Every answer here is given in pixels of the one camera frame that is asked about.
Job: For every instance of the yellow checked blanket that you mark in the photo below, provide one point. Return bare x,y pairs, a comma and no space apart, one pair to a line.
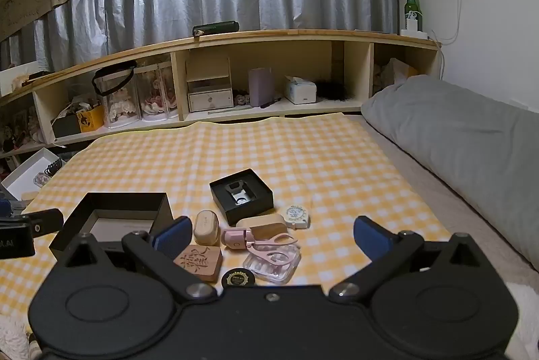
252,149

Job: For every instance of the metal bottle opener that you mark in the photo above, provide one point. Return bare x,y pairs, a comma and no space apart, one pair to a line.
239,195

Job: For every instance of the yellow cartoon box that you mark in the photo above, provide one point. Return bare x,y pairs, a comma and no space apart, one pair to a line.
90,120

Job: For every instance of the large black box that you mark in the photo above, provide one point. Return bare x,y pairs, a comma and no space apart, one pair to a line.
84,212

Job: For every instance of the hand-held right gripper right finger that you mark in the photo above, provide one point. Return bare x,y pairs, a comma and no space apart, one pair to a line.
371,237

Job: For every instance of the black storage box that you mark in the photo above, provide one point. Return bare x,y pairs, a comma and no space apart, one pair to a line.
65,127

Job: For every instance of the white power strip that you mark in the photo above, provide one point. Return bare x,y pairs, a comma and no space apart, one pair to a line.
414,33

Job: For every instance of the wooden shelf unit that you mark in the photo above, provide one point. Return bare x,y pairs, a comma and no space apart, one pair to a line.
269,37

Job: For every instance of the black round tin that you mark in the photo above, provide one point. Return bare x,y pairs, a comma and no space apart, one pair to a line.
234,279

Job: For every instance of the grey pillow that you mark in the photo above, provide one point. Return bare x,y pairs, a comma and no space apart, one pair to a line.
463,124

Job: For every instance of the clear doll display case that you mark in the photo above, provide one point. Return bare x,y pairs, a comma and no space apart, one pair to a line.
158,94
120,103

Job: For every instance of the purple box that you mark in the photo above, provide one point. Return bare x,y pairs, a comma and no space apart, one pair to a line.
261,87

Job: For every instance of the white round tape measure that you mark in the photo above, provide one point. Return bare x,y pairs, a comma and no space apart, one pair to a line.
297,216

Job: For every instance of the white tissue box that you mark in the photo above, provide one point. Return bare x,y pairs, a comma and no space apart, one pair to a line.
301,91

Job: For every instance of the small black box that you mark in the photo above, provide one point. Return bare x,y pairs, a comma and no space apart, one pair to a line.
261,198

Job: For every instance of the white mini drawer organizer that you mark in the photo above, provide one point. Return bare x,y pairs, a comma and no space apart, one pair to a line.
210,101

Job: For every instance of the clear plastic case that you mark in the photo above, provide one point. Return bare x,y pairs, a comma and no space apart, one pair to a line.
278,269

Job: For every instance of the black headband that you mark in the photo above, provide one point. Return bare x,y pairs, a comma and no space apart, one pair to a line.
97,84

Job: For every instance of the black fluffy ball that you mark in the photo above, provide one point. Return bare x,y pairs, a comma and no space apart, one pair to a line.
332,89

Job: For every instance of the plain wooden block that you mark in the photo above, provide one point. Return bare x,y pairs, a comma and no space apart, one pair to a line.
265,226

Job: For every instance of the black hair claw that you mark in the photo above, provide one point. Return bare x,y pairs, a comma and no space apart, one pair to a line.
52,168

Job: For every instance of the carved wooden block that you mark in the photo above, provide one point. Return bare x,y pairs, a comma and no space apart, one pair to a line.
198,263

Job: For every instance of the white shallow box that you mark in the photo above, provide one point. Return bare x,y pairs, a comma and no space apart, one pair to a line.
21,174

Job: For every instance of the dark green lying bottle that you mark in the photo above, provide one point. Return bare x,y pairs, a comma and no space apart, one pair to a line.
217,28

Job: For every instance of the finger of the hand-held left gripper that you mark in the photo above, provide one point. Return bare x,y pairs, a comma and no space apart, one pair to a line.
44,222

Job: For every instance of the green glass bottle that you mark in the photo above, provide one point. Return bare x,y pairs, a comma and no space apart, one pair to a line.
412,8

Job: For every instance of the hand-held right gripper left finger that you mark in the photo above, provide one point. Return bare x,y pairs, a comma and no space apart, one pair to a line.
174,234

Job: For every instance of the small clear case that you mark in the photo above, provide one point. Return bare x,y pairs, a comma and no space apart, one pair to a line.
42,179

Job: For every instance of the beige earbud case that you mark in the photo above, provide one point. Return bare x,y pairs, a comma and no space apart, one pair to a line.
206,227

